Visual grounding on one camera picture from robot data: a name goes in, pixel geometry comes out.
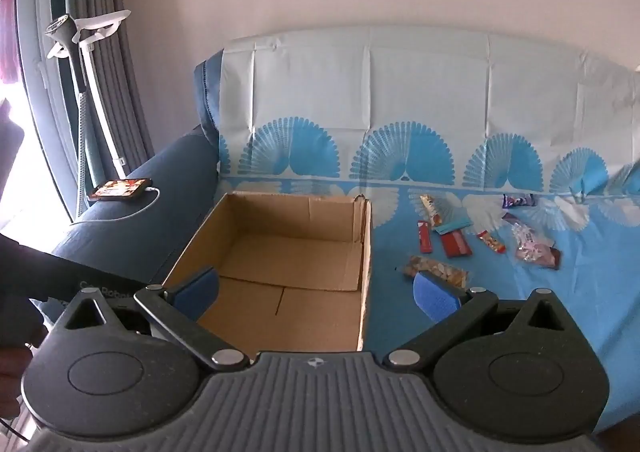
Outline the golden white snack packet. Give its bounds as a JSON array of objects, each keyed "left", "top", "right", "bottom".
[{"left": 419, "top": 195, "right": 444, "bottom": 229}]

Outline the blue sofa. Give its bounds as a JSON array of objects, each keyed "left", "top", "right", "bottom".
[{"left": 37, "top": 52, "right": 224, "bottom": 327}]

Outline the blue fan-print sofa cover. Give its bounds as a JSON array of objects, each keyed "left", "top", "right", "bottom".
[{"left": 217, "top": 24, "right": 640, "bottom": 439}]

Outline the black steamer head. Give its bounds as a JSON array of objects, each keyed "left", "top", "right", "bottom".
[{"left": 45, "top": 16, "right": 77, "bottom": 46}]

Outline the pink white snack packet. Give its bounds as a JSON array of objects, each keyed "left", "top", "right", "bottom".
[{"left": 502, "top": 213, "right": 562, "bottom": 271}]

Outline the white charging cable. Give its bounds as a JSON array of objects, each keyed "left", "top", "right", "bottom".
[{"left": 75, "top": 186, "right": 162, "bottom": 223}]

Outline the person's left hand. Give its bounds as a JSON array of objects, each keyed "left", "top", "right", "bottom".
[{"left": 0, "top": 346, "right": 35, "bottom": 422}]

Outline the dark red hanging cloth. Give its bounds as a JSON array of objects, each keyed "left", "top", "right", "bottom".
[{"left": 0, "top": 0, "right": 22, "bottom": 83}]

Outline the window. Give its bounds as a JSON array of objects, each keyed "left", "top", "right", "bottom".
[{"left": 0, "top": 0, "right": 76, "bottom": 237}]

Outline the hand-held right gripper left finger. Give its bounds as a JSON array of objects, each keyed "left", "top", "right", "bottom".
[{"left": 56, "top": 267, "right": 251, "bottom": 372}]

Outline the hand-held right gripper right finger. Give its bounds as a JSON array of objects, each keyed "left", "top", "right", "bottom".
[{"left": 382, "top": 272, "right": 577, "bottom": 373}]

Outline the smartphone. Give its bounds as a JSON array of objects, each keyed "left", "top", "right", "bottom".
[{"left": 87, "top": 178, "right": 153, "bottom": 203}]

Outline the grey curtain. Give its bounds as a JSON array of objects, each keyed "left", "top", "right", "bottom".
[{"left": 35, "top": 0, "right": 157, "bottom": 183}]

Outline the cardboard box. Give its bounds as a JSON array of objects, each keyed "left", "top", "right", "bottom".
[{"left": 161, "top": 192, "right": 373, "bottom": 354}]

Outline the red yellow snack packet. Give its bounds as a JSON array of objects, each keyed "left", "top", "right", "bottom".
[{"left": 477, "top": 230, "right": 506, "bottom": 255}]

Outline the teal snack packet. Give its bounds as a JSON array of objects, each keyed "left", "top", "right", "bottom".
[{"left": 433, "top": 219, "right": 474, "bottom": 235}]

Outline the brown nut bar packet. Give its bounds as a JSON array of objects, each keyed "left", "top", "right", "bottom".
[{"left": 403, "top": 255, "right": 471, "bottom": 289}]

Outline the dark red chocolate bar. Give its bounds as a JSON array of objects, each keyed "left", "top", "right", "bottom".
[{"left": 440, "top": 232, "right": 474, "bottom": 259}]

